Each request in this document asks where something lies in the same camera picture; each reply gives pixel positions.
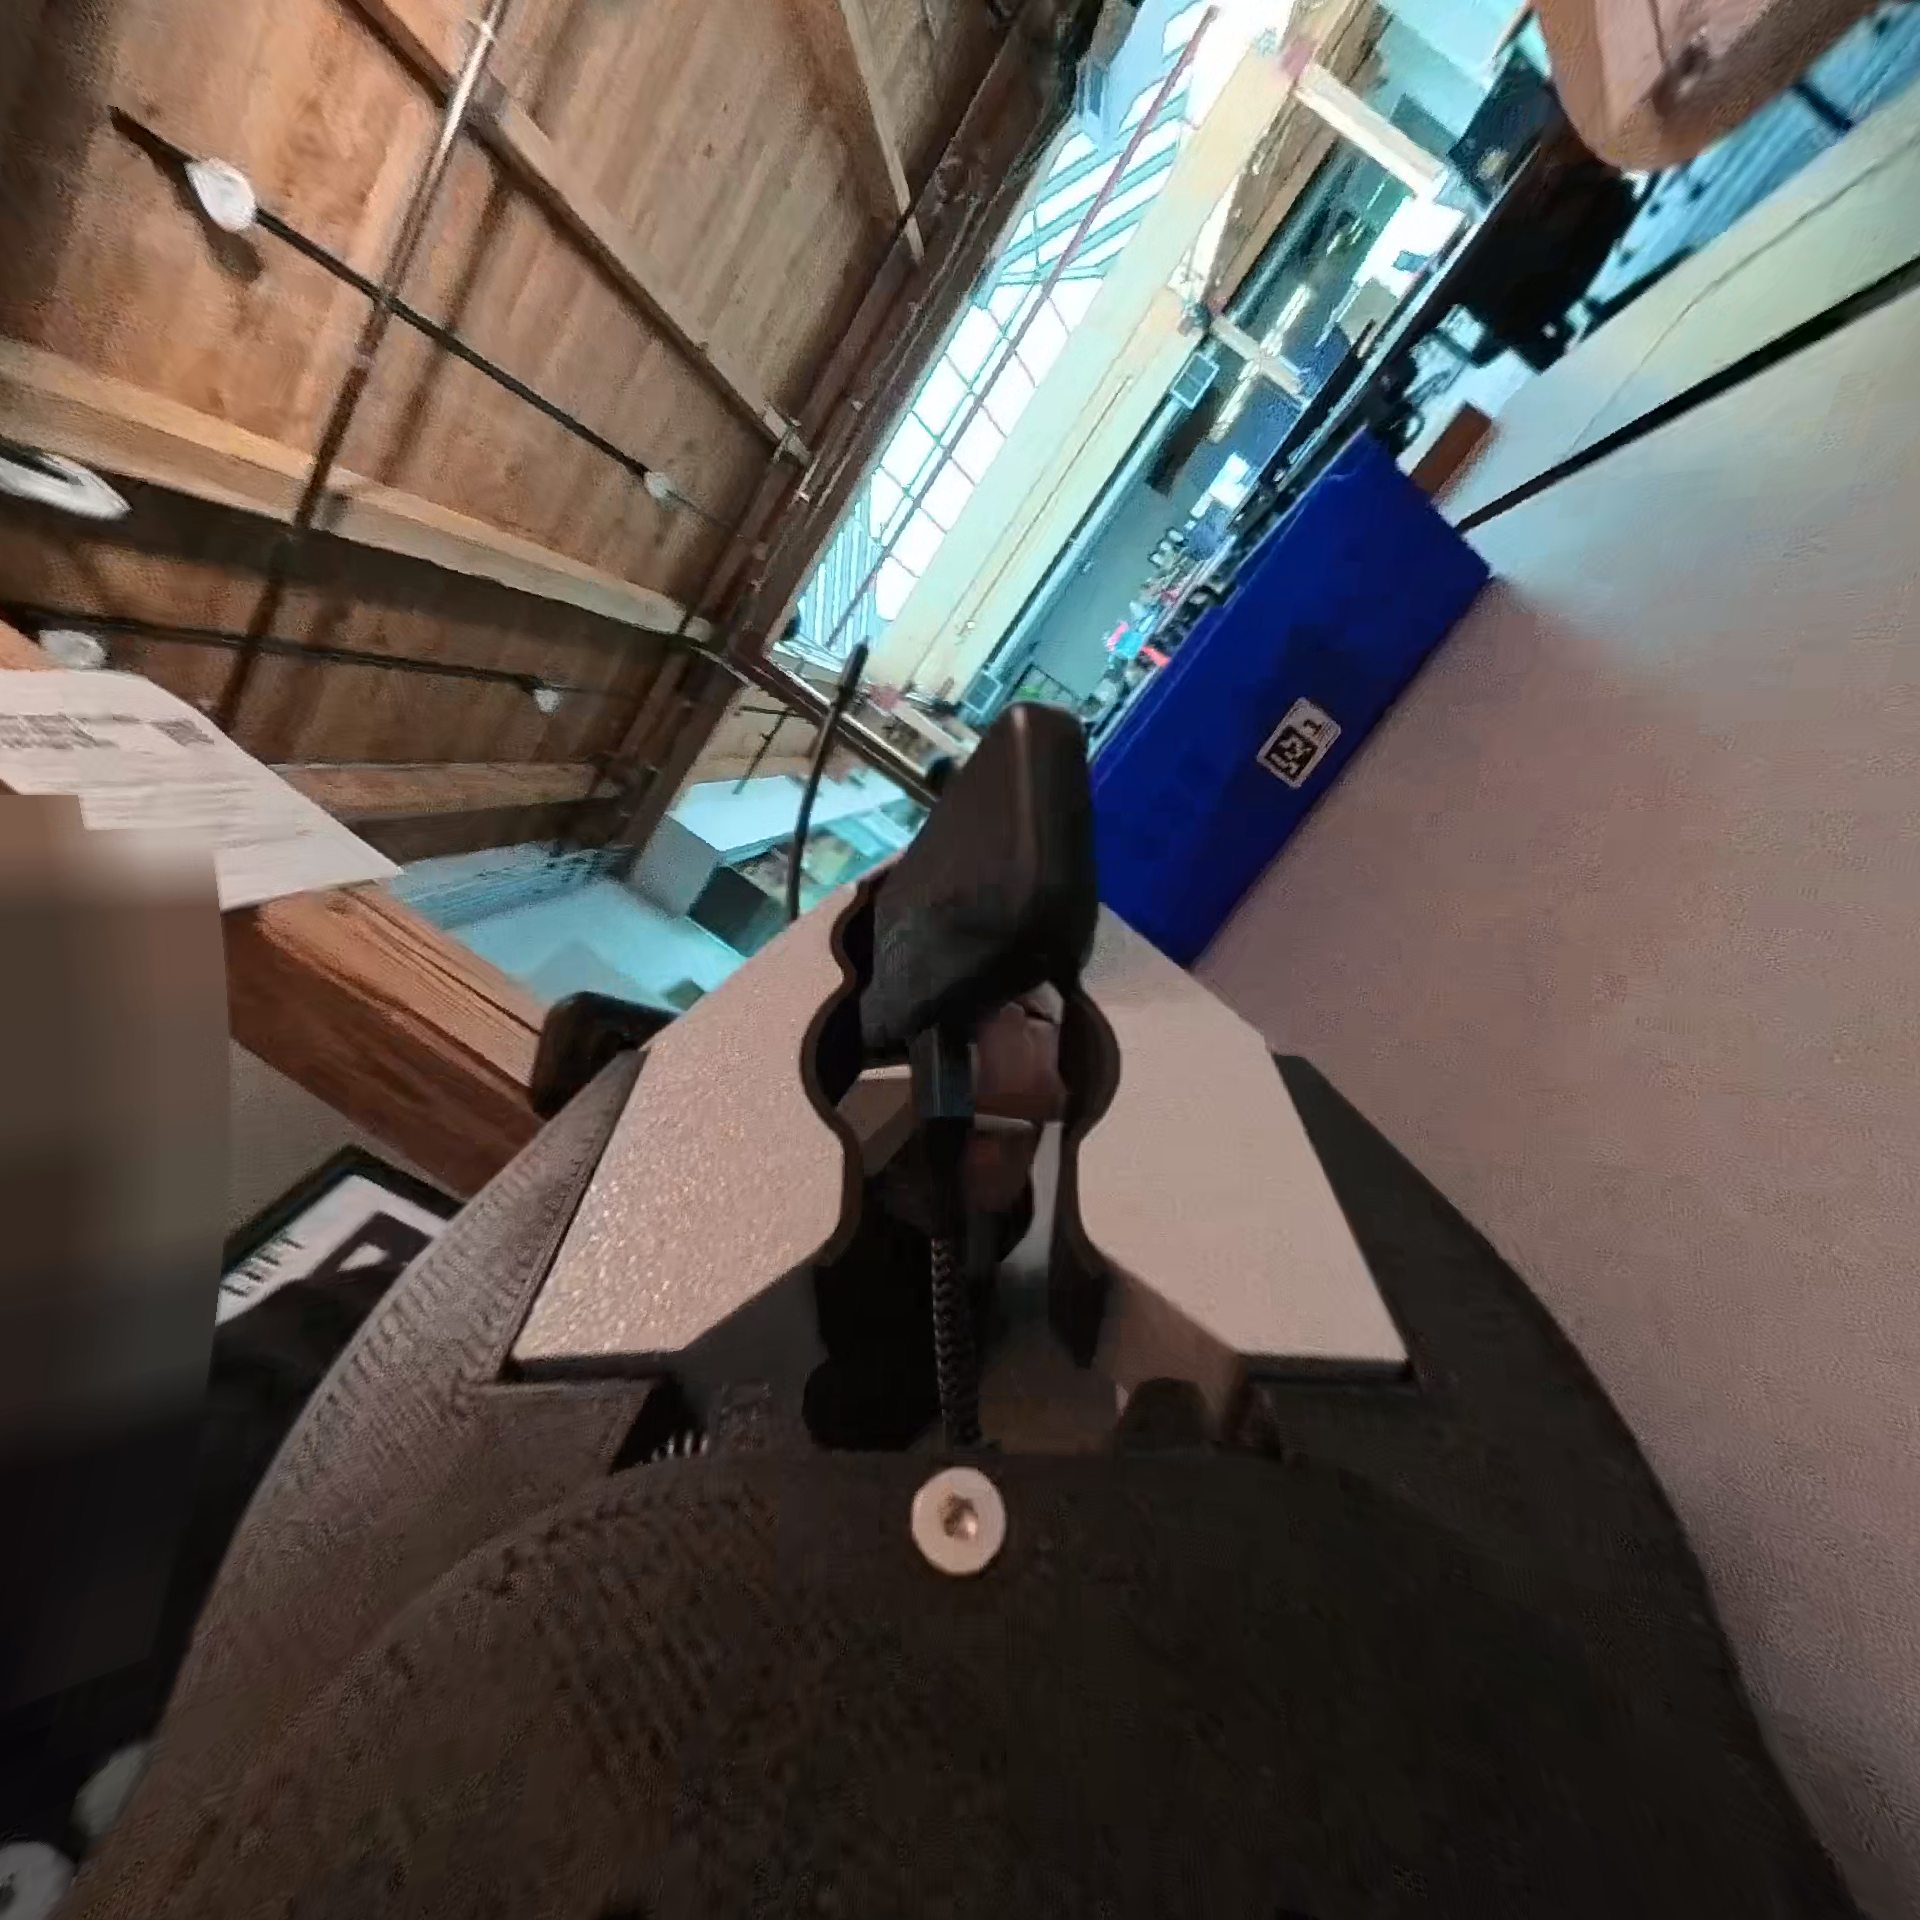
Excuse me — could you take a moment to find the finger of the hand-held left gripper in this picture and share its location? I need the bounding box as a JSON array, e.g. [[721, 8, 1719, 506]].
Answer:
[[836, 1056, 920, 1162]]

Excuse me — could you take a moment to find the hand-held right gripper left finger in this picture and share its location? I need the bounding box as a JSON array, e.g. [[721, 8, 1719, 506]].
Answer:
[[506, 877, 902, 1426]]

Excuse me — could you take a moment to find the white paper notice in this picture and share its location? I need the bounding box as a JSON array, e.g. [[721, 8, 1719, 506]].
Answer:
[[0, 668, 406, 912]]

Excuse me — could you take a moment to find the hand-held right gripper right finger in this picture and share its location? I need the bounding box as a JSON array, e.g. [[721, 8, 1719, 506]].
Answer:
[[1049, 908, 1414, 1404]]

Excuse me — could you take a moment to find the slim black usb hub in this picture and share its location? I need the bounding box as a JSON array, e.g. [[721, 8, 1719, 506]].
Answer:
[[857, 701, 1102, 1051]]

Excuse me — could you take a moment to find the blue plastic bin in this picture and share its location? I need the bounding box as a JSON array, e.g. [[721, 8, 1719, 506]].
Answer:
[[1088, 433, 1494, 970]]

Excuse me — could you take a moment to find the wooden post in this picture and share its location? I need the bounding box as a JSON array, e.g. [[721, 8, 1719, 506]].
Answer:
[[221, 884, 548, 1203]]

